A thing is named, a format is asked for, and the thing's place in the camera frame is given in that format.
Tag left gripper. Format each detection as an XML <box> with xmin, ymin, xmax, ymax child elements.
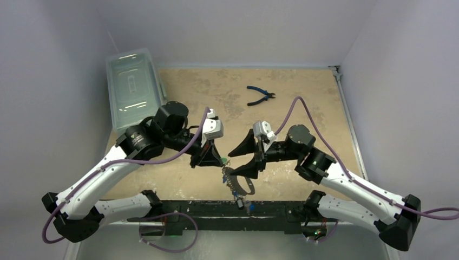
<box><xmin>163</xmin><ymin>130</ymin><xmax>224</xmax><ymax>168</ymax></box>

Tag metal keyring plate with keys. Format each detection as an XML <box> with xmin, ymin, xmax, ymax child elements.
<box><xmin>221</xmin><ymin>157</ymin><xmax>255</xmax><ymax>215</ymax></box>

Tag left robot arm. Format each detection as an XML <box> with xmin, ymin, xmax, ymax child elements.
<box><xmin>42</xmin><ymin>101</ymin><xmax>224</xmax><ymax>244</ymax></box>

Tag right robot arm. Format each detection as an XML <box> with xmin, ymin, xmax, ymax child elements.
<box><xmin>228</xmin><ymin>121</ymin><xmax>421</xmax><ymax>251</ymax></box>

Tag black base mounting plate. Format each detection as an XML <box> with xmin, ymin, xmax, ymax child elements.
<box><xmin>127</xmin><ymin>200</ymin><xmax>324</xmax><ymax>236</ymax></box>

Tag translucent plastic storage box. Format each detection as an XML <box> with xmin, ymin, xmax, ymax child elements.
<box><xmin>106</xmin><ymin>48</ymin><xmax>167</xmax><ymax>136</ymax></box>

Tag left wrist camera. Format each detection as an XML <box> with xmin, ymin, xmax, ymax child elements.
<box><xmin>201</xmin><ymin>108</ymin><xmax>224</xmax><ymax>147</ymax></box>

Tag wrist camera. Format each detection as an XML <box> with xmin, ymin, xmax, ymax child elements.
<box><xmin>201</xmin><ymin>108</ymin><xmax>224</xmax><ymax>147</ymax></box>
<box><xmin>252</xmin><ymin>121</ymin><xmax>277</xmax><ymax>144</ymax></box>

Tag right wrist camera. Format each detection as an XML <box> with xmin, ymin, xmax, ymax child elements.
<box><xmin>252</xmin><ymin>121</ymin><xmax>277</xmax><ymax>144</ymax></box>

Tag blue handled pliers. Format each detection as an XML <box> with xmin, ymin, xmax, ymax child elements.
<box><xmin>246</xmin><ymin>85</ymin><xmax>277</xmax><ymax>107</ymax></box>

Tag right side aluminium rail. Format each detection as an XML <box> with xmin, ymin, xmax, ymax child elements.
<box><xmin>328</xmin><ymin>66</ymin><xmax>368</xmax><ymax>180</ymax></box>

